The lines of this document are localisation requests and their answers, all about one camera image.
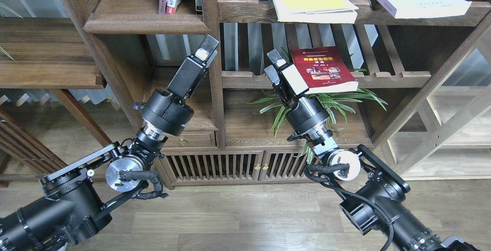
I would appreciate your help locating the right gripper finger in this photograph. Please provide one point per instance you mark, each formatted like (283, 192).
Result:
(277, 60)
(272, 74)

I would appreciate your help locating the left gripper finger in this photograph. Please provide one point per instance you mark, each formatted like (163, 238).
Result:
(206, 52)

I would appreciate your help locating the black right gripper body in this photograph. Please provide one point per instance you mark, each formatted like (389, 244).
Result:
(305, 115)

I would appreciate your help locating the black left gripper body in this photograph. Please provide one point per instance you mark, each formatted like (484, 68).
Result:
(166, 110)

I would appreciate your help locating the red cover book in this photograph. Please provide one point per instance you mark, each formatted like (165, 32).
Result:
(323, 70)

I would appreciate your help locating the yellow cover book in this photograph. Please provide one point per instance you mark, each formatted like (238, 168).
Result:
(316, 11)

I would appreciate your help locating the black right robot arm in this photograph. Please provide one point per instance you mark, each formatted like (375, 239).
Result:
(372, 193)

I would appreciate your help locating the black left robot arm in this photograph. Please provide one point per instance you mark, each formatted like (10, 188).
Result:
(79, 198)

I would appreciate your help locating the spider plant in white pot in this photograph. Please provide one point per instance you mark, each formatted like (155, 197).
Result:
(342, 103)

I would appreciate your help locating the dark wooden bookshelf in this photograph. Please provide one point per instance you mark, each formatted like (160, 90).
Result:
(228, 139)

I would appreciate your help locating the dark wooden side table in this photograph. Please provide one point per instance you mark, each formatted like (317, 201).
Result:
(48, 53)

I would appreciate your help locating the light wooden shelf frame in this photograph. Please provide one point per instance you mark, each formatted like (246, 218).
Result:
(447, 136)

